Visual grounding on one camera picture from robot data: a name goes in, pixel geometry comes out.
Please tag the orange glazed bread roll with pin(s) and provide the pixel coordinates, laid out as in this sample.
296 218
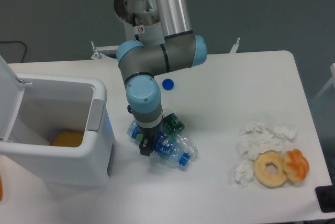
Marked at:
295 165

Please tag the crumpled white tissue pile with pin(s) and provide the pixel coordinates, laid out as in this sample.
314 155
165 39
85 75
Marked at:
258 137

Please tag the green label crushed plastic bottle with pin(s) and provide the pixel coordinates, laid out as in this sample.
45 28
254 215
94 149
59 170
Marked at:
175 128

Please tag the blue label plastic bottle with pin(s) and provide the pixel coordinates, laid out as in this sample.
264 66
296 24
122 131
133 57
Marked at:
165 146

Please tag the small crumpled white tissue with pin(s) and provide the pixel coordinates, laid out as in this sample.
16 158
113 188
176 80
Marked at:
243 174

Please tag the white table bracket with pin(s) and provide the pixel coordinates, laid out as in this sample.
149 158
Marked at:
235 46
103 52

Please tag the blue bottle cap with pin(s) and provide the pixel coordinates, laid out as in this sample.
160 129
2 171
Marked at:
168 84

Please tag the white table bracket left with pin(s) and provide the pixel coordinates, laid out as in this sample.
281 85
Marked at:
103 52

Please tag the white metal frame right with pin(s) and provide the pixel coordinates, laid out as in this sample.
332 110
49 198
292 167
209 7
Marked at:
325 93

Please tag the black device at table corner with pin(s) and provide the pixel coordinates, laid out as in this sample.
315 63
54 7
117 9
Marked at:
325 196

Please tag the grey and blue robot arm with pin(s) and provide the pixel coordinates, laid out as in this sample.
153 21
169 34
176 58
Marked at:
140 64

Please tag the orange object at left edge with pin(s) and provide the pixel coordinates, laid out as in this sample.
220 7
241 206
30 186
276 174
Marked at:
1 189

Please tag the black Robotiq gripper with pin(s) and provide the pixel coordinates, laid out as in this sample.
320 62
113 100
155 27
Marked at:
147 138

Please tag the white table bracket right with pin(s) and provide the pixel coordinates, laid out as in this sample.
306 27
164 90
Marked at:
235 46

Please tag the ring donut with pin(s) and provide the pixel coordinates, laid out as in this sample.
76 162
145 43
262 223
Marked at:
268 169

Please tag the orange object inside bin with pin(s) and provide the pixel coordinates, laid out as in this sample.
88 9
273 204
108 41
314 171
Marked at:
68 138

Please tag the white open trash bin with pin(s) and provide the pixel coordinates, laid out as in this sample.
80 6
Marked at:
36 108

